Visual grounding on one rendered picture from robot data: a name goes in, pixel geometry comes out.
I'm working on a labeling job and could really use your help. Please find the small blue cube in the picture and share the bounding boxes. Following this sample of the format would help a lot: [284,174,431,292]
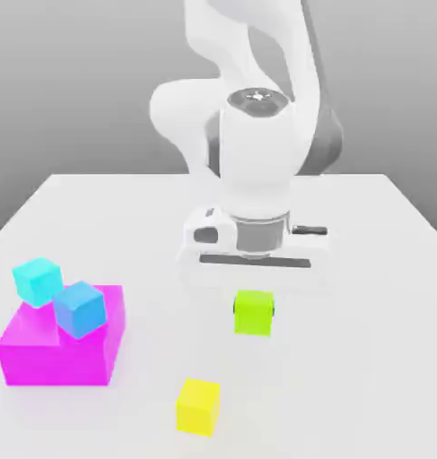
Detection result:
[52,281,108,341]

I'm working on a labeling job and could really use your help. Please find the large magenta box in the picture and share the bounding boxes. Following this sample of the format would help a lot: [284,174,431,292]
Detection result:
[0,284,127,387]

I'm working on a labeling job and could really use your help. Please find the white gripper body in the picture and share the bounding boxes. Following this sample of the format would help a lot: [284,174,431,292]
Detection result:
[177,238,329,292]

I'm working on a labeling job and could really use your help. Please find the small lime green cube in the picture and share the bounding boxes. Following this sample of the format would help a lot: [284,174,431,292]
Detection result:
[233,290,275,337]

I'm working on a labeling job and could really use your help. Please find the small cyan cube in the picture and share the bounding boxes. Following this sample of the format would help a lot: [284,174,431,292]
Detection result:
[12,256,64,308]

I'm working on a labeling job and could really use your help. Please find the small yellow cube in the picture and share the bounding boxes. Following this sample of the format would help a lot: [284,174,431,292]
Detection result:
[175,377,222,437]

